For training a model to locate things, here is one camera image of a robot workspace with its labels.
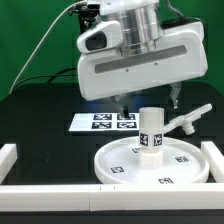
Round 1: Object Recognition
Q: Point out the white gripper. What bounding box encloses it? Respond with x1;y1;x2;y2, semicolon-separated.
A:
78;22;208;119

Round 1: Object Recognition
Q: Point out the white table base part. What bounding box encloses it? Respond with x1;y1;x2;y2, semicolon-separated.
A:
163;104;212;135

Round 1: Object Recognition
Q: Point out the white round table top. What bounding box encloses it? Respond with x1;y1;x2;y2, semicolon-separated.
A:
94;136;209;185

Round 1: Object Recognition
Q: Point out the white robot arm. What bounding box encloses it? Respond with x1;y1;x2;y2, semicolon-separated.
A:
77;0;208;116

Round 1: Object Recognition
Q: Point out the white marker sheet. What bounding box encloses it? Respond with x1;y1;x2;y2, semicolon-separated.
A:
69;113;139;132

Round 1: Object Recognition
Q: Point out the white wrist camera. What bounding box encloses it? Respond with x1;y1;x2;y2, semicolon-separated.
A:
77;21;123;54

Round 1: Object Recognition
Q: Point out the black cable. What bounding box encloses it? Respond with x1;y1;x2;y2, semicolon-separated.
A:
13;67;79;92

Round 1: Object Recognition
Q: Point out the white right fence wall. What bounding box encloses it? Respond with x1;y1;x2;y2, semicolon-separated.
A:
201;141;224;183

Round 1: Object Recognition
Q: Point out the white fence wall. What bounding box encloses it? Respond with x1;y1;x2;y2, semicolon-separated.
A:
0;144;17;185
201;141;224;183
0;183;224;212

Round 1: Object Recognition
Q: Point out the black camera stand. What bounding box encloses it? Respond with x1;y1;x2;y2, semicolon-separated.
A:
68;0;100;33

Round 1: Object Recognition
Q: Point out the white front fence wall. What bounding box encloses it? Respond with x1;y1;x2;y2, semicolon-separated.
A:
0;183;224;212

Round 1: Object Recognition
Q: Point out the white cable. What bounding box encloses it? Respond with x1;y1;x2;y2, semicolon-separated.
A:
8;0;87;95

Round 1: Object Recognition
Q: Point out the white left fence wall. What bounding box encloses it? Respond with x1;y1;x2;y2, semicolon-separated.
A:
0;144;17;185

